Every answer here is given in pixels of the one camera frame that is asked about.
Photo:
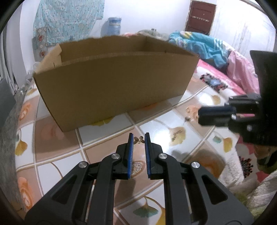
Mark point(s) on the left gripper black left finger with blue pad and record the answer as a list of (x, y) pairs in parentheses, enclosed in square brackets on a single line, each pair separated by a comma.
[(85, 195)]

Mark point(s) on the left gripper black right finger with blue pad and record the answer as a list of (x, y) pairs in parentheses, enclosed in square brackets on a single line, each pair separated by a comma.
[(192, 194)]

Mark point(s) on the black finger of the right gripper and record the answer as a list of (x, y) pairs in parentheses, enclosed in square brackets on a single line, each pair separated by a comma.
[(217, 111), (214, 121)]

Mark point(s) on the gold butterfly earring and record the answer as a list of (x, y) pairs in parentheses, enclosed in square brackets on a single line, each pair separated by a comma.
[(139, 140)]

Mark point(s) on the pink floral quilt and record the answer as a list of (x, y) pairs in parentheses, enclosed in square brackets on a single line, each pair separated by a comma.
[(215, 79)]

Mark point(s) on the pink cloth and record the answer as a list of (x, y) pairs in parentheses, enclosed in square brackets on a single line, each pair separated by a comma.
[(242, 72)]

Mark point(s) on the green fuzzy sleeve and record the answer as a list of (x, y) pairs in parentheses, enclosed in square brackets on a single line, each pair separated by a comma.
[(256, 197)]

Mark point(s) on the blue patterned blanket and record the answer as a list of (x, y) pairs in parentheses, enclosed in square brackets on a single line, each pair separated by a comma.
[(211, 50)]

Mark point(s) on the dark red wooden door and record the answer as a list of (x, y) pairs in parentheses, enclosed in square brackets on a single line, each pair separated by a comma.
[(200, 17)]

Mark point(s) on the grey cabinet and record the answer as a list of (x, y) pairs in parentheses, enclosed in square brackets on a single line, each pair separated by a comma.
[(7, 101)]

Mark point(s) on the brown cardboard box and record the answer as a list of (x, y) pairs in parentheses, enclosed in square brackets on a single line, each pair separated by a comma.
[(92, 80)]

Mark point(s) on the white water dispenser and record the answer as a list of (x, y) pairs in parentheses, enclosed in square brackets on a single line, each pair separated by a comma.
[(112, 27)]

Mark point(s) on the teal patterned curtain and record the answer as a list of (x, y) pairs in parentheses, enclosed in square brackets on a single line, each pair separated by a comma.
[(63, 21)]

